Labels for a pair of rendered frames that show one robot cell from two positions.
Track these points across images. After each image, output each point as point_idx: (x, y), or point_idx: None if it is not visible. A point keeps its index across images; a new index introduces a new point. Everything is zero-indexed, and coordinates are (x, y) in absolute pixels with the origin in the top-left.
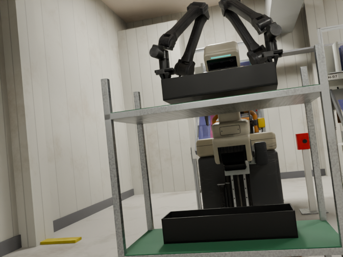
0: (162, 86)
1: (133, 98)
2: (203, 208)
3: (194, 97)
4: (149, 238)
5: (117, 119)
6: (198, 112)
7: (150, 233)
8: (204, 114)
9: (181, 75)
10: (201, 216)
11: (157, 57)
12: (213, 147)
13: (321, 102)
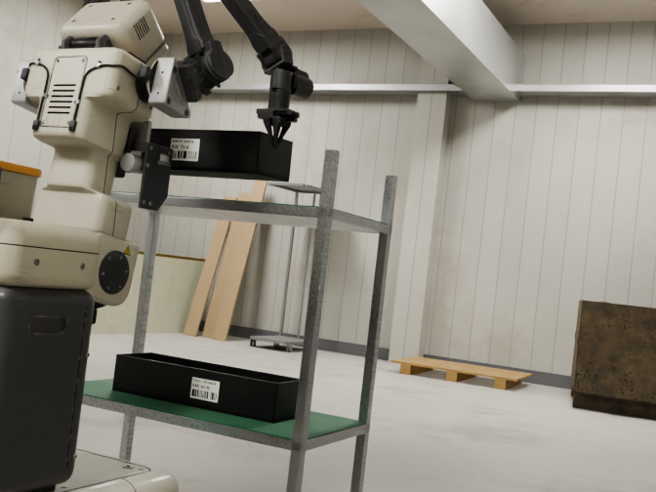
0: (291, 155)
1: (338, 164)
2: (73, 467)
3: (234, 178)
4: (314, 428)
5: (374, 232)
6: (254, 219)
7: (307, 432)
8: (221, 212)
9: (214, 84)
10: (252, 370)
11: (298, 97)
12: (135, 265)
13: (156, 225)
